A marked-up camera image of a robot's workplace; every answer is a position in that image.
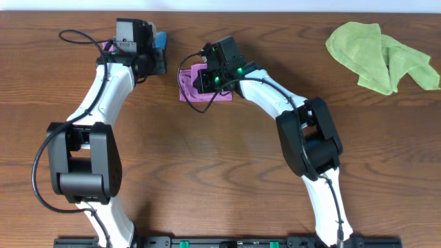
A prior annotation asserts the purple microfiber cloth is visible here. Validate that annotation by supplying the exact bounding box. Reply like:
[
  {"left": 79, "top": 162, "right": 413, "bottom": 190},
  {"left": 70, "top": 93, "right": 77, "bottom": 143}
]
[{"left": 179, "top": 63, "right": 214, "bottom": 103}]

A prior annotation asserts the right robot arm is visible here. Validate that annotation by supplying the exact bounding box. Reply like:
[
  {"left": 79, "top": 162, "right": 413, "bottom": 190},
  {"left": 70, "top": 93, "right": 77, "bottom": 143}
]
[{"left": 194, "top": 36, "right": 351, "bottom": 247}]

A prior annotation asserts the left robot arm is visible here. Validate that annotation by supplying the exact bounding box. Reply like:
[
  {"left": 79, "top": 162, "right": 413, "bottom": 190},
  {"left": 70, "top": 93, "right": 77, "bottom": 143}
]
[{"left": 43, "top": 18, "right": 167, "bottom": 247}]

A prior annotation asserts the folded purple cloth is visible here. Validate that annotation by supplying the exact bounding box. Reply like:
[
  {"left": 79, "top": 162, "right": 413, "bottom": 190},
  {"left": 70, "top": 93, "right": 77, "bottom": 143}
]
[{"left": 103, "top": 41, "right": 114, "bottom": 52}]

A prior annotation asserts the folded blue cloth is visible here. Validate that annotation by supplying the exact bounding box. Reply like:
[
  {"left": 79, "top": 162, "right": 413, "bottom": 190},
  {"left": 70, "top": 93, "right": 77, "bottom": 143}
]
[{"left": 154, "top": 32, "right": 167, "bottom": 50}]

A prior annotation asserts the green microfiber cloth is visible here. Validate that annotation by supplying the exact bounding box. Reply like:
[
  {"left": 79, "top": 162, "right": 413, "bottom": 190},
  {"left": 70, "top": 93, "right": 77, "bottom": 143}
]
[{"left": 325, "top": 21, "right": 440, "bottom": 96}]

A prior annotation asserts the right black cable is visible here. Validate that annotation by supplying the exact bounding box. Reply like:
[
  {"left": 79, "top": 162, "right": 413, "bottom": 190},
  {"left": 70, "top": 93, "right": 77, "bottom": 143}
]
[{"left": 176, "top": 51, "right": 345, "bottom": 247}]

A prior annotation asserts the black cable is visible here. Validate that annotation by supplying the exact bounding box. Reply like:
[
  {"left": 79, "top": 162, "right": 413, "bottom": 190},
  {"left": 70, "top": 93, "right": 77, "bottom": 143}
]
[
  {"left": 31, "top": 28, "right": 118, "bottom": 248},
  {"left": 176, "top": 51, "right": 345, "bottom": 247}
]

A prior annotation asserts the left black cable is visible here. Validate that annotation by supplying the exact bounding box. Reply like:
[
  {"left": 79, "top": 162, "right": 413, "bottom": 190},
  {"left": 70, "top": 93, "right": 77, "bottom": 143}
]
[{"left": 31, "top": 28, "right": 118, "bottom": 248}]

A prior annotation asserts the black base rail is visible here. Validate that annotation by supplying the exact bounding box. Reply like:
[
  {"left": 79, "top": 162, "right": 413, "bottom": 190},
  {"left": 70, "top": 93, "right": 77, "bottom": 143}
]
[{"left": 53, "top": 235, "right": 403, "bottom": 248}]

